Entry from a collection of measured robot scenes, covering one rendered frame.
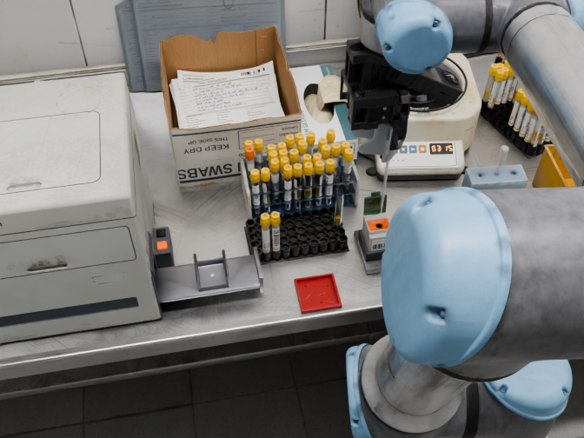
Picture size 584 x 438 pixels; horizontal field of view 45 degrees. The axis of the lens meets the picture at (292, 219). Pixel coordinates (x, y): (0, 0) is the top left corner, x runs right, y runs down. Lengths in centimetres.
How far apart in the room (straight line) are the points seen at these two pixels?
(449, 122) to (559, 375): 63
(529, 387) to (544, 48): 38
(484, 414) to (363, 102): 42
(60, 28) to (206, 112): 35
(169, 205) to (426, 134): 50
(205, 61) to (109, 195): 63
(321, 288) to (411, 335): 75
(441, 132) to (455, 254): 96
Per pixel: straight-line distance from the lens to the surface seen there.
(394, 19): 77
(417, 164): 137
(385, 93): 97
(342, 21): 162
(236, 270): 118
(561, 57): 70
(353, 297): 120
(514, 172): 131
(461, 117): 137
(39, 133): 108
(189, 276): 119
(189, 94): 148
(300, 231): 126
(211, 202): 134
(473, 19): 79
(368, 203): 120
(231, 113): 143
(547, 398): 87
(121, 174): 99
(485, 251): 44
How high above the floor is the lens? 185
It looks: 49 degrees down
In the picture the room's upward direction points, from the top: straight up
